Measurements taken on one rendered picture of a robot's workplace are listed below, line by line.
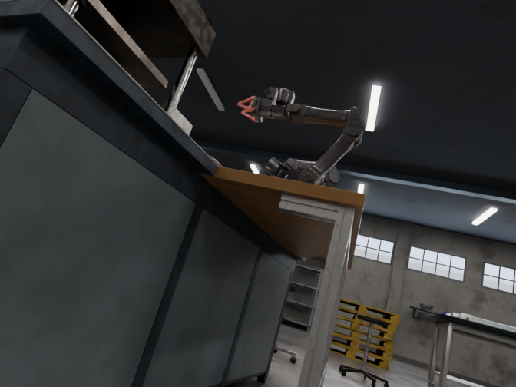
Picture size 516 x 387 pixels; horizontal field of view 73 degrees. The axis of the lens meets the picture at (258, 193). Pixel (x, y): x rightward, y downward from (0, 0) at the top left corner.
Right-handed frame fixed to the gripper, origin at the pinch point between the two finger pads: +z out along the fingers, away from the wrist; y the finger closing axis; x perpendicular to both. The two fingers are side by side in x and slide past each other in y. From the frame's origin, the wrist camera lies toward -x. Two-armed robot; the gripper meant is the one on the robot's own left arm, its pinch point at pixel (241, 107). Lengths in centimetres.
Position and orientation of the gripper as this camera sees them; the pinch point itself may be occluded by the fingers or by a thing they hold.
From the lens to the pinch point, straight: 156.8
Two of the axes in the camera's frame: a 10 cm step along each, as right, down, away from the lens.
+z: -9.4, -1.6, 2.8
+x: -2.5, 9.3, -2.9
